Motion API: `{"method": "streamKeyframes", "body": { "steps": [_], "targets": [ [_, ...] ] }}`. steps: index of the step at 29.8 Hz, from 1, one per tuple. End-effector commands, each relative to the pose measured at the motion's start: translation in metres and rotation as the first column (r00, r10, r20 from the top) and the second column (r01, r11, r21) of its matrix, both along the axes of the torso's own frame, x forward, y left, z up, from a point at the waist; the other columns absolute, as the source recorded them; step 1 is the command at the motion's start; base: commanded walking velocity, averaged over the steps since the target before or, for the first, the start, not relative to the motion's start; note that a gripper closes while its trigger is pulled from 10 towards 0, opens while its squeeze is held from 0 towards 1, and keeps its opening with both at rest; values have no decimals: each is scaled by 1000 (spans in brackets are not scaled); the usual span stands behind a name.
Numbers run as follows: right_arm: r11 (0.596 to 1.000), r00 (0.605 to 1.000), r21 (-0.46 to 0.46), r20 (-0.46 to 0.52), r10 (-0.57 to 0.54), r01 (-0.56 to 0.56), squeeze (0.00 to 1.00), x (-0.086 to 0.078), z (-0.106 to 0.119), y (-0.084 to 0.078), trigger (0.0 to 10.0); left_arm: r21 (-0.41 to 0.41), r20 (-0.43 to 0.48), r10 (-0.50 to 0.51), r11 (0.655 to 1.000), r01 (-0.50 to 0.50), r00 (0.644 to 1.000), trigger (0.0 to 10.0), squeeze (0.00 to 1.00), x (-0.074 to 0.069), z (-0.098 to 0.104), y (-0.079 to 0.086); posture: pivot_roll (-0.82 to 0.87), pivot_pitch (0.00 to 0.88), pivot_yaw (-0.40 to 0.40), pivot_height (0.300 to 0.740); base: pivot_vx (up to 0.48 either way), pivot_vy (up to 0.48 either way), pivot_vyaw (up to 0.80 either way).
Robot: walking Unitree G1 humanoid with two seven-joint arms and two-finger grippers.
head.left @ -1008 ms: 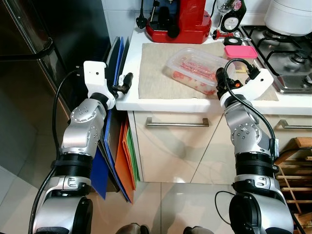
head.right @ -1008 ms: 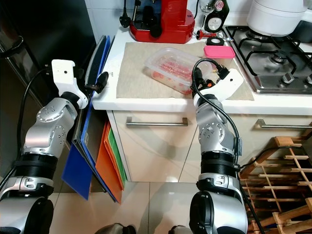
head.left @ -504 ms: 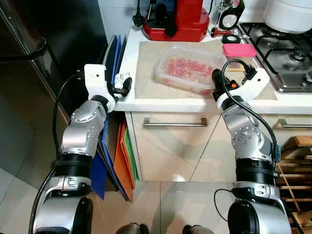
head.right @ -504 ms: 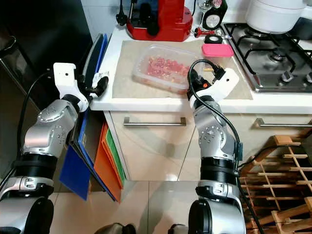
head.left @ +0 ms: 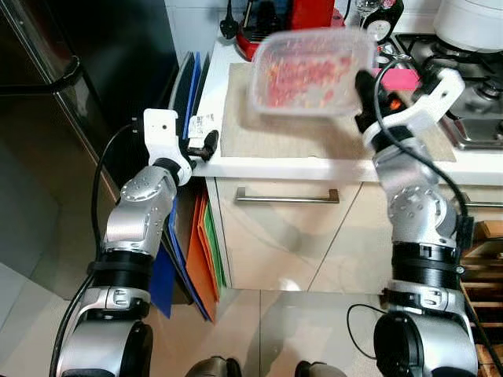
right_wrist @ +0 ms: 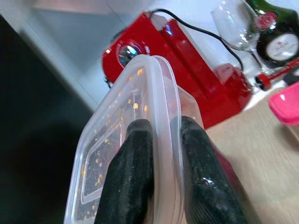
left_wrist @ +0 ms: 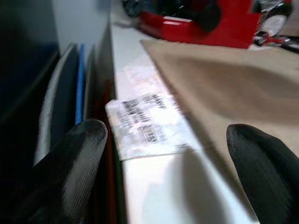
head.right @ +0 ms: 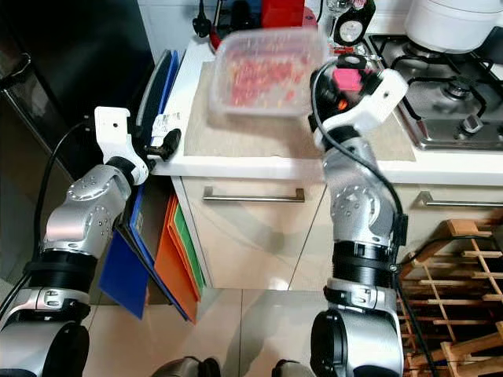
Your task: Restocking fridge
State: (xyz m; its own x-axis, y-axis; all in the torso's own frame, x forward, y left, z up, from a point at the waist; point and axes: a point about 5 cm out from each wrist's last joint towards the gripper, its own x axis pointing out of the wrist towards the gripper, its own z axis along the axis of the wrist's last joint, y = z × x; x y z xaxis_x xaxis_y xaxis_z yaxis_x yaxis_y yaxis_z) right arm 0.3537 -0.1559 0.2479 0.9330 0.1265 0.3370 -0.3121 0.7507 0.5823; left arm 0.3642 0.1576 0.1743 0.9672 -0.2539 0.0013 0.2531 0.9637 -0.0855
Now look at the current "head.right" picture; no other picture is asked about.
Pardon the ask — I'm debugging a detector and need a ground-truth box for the tall black glossy fridge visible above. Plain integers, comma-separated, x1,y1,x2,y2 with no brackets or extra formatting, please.
0,0,156,268

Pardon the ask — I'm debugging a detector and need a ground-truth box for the white paper label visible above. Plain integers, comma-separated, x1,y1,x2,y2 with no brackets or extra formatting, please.
152,112,180,138

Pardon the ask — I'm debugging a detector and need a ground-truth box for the pink lid food container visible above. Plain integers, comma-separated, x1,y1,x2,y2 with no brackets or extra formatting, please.
333,68,378,92

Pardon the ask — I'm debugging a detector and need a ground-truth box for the grey tray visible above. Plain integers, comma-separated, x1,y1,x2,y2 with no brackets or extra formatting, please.
135,50,172,130

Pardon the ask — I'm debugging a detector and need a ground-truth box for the dark green glass bottle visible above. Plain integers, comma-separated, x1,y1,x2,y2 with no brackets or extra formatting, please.
332,0,377,46

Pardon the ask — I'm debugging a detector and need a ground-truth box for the clear wine glass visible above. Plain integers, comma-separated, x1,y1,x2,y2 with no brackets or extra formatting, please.
322,0,356,16

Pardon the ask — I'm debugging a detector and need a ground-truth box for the red coffee machine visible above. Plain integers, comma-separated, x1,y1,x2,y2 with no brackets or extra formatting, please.
208,0,307,52

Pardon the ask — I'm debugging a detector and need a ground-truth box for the green cutting board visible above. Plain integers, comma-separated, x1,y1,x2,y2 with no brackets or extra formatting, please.
171,200,207,303

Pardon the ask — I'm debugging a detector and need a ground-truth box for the orange cutting board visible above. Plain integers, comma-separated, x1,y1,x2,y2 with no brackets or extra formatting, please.
153,192,201,323

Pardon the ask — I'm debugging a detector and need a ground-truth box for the black power plug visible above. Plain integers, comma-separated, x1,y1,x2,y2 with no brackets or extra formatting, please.
193,0,214,40

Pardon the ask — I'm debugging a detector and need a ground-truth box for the beige kitchen cabinet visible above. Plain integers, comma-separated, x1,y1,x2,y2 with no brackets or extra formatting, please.
179,176,503,293

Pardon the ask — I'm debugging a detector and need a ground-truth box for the steel gas stove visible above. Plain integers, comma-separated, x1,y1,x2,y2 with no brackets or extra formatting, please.
368,33,503,152

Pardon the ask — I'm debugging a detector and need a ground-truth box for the white cooking pot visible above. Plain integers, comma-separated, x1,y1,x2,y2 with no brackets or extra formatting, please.
405,0,503,54

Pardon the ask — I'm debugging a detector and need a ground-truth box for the wooden wine rack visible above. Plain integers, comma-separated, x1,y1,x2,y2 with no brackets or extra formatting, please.
395,218,503,377

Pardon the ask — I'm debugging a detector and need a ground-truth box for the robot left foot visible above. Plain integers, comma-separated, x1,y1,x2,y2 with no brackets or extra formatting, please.
161,357,213,377

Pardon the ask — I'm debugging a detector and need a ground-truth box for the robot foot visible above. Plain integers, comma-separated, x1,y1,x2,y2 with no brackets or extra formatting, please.
161,357,213,377
271,360,319,377

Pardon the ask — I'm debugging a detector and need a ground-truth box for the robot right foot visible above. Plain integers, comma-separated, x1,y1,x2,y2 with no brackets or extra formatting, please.
271,360,319,377

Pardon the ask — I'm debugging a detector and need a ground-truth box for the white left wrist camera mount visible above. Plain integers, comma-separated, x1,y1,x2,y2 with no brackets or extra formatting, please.
94,106,152,183

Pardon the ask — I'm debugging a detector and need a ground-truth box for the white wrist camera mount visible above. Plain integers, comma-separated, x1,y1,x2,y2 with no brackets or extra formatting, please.
94,106,152,183
314,68,411,150

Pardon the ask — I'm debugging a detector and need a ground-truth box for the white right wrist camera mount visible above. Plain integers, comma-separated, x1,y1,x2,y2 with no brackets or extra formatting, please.
314,68,411,150

